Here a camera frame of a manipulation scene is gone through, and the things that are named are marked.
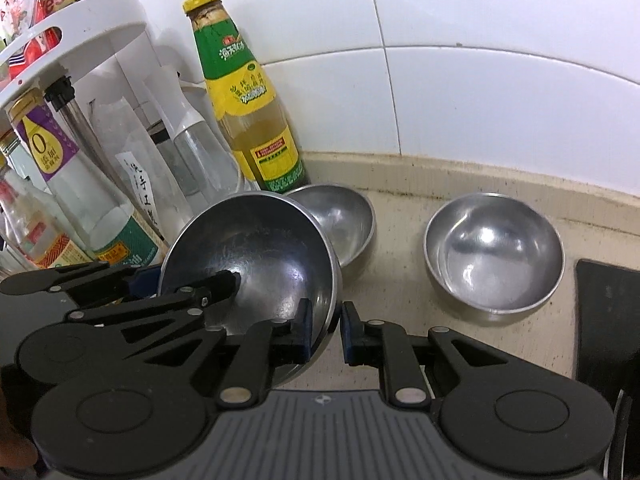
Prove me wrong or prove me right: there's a deep steel bowl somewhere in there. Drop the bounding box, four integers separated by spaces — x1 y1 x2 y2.
424 192 565 314

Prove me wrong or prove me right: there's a black gas stove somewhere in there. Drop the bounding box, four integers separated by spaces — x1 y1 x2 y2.
575 259 640 480

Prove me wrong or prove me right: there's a purple label sauce bottle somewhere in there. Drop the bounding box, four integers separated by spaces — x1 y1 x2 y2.
7 87 171 268

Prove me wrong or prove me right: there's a red snack packet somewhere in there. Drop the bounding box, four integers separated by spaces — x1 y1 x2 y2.
0 0 68 81

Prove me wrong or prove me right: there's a large steel bowl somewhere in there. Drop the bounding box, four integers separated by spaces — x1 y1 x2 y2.
157 192 344 391

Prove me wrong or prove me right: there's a white two-tier rotating rack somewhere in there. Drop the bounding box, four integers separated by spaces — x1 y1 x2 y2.
0 0 173 261

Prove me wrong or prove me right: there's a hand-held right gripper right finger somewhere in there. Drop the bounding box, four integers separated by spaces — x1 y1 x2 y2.
341 301 501 408

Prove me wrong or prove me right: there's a glass cruet white top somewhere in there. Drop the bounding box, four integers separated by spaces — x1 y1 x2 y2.
150 45 243 197

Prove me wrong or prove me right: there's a clear bottle paper label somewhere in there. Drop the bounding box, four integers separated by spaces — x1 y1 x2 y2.
90 96 183 243

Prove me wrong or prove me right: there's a yellow cap vinegar bottle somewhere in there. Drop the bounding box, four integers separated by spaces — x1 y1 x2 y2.
0 130 96 272

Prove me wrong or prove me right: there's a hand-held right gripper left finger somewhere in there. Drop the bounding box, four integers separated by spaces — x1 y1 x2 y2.
125 299 314 405

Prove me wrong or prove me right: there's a green yellow label bottle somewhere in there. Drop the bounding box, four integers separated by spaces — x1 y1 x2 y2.
182 0 307 194

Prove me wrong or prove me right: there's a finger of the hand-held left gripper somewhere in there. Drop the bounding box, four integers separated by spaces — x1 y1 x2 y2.
0 260 162 307
67 269 242 350

